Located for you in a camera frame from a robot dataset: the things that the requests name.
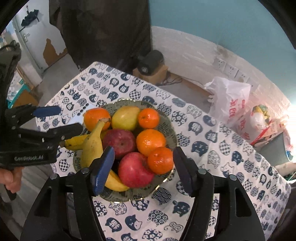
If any small yellow banana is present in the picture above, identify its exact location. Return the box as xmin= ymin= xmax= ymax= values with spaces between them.
xmin=62 ymin=135 xmax=88 ymax=151

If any white door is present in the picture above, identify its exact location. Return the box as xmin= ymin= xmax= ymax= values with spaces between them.
xmin=12 ymin=0 xmax=67 ymax=73

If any green glass fruit plate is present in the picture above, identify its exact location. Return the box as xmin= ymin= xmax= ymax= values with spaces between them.
xmin=72 ymin=98 xmax=178 ymax=202

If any large orange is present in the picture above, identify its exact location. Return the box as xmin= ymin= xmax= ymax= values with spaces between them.
xmin=136 ymin=129 xmax=166 ymax=157

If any large red apple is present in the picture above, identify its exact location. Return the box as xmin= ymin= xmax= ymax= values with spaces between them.
xmin=118 ymin=152 xmax=154 ymax=189

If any black speaker on box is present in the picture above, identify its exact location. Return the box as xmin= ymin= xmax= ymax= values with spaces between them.
xmin=137 ymin=50 xmax=164 ymax=76

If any white wall socket strip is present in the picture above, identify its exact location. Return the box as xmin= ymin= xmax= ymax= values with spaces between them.
xmin=213 ymin=57 xmax=249 ymax=83

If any cardboard box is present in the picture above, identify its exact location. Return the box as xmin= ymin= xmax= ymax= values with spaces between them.
xmin=132 ymin=65 xmax=168 ymax=85

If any grey bin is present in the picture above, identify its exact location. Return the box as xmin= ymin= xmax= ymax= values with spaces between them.
xmin=256 ymin=133 xmax=293 ymax=166

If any medium orange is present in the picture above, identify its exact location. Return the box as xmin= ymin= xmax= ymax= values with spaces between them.
xmin=83 ymin=108 xmax=111 ymax=132

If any long yellow banana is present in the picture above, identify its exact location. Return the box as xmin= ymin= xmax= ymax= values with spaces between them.
xmin=80 ymin=118 xmax=129 ymax=196

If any red white bag of items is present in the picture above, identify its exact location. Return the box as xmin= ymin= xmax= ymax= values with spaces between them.
xmin=235 ymin=104 xmax=278 ymax=147

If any small tangerine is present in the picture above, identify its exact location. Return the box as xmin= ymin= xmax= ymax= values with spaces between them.
xmin=147 ymin=147 xmax=174 ymax=175
xmin=138 ymin=108 xmax=160 ymax=129

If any person left hand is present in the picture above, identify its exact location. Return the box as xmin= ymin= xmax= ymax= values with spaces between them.
xmin=0 ymin=167 xmax=23 ymax=193

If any yellow lemon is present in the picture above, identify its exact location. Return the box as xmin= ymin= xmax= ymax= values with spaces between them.
xmin=111 ymin=106 xmax=140 ymax=131

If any white plastic shopping bag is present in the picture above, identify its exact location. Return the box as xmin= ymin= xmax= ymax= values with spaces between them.
xmin=205 ymin=77 xmax=251 ymax=127

